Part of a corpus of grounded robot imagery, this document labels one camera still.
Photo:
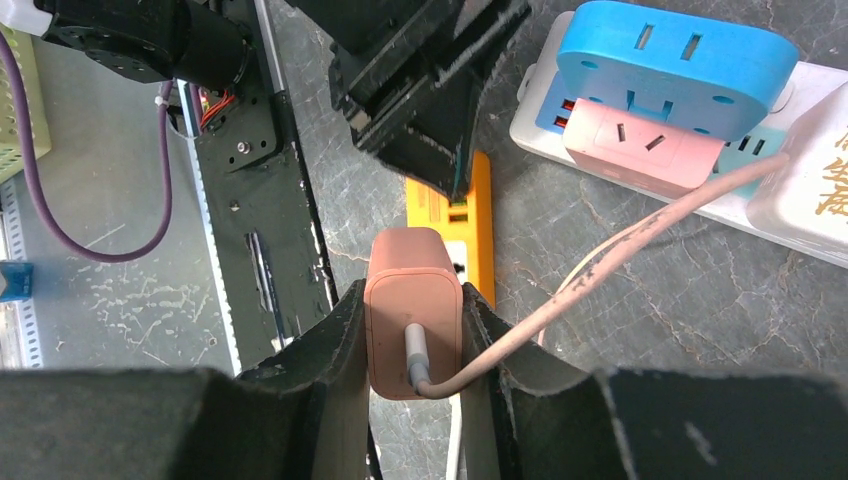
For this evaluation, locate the large pink cube adapter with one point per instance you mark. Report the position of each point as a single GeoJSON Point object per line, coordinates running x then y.
{"type": "Point", "coordinates": [655, 157]}

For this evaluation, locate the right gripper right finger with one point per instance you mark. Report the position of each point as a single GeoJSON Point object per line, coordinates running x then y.
{"type": "Point", "coordinates": [534, 416]}

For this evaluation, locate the white cube socket adapter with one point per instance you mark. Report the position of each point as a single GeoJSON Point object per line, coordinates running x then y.
{"type": "Point", "coordinates": [807, 200]}

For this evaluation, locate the blue socket adapter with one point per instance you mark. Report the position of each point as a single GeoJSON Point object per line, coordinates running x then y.
{"type": "Point", "coordinates": [715, 78]}

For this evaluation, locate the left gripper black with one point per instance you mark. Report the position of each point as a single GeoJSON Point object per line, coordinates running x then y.
{"type": "Point", "coordinates": [408, 77]}

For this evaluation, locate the orange power strip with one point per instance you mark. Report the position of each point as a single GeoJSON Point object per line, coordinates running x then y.
{"type": "Point", "coordinates": [466, 226]}

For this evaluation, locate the small pink charger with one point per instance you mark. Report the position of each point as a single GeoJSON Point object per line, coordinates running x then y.
{"type": "Point", "coordinates": [411, 281]}

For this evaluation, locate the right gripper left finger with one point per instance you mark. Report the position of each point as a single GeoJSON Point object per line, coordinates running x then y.
{"type": "Point", "coordinates": [300, 414]}

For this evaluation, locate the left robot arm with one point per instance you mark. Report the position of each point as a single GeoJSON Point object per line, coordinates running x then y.
{"type": "Point", "coordinates": [152, 41]}

